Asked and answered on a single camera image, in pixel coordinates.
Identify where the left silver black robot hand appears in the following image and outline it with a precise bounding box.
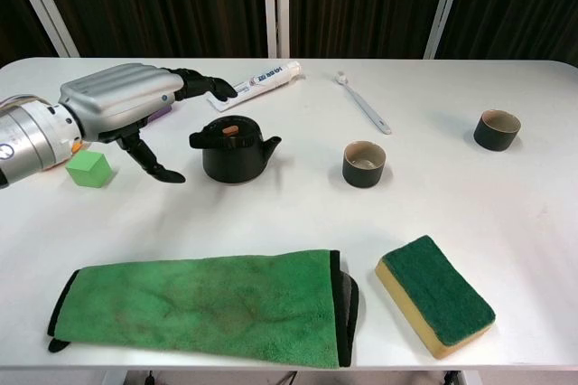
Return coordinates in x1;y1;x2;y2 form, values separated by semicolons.
57;63;238;184

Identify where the black teapot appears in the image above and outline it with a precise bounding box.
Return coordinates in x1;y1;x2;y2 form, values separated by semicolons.
188;115;283;185

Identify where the dark cup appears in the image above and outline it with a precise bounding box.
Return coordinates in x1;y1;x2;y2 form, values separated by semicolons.
472;108;522;153
341;140;388;189

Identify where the purple white small box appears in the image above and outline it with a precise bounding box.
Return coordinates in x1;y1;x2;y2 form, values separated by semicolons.
148;103;173;122

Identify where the green cube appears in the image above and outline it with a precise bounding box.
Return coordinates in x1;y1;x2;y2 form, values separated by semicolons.
65;150;113;188

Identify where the white toothpaste tube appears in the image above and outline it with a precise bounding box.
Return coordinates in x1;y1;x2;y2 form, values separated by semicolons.
206;60;303;114

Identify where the green microfibre towel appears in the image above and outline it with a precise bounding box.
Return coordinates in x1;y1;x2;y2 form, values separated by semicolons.
47;249;360;371

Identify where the white toothbrush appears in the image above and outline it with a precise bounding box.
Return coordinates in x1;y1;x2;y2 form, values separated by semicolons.
334;70;393;136

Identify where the green yellow sponge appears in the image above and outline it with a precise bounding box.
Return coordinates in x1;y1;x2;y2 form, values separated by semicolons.
374;234;497;361

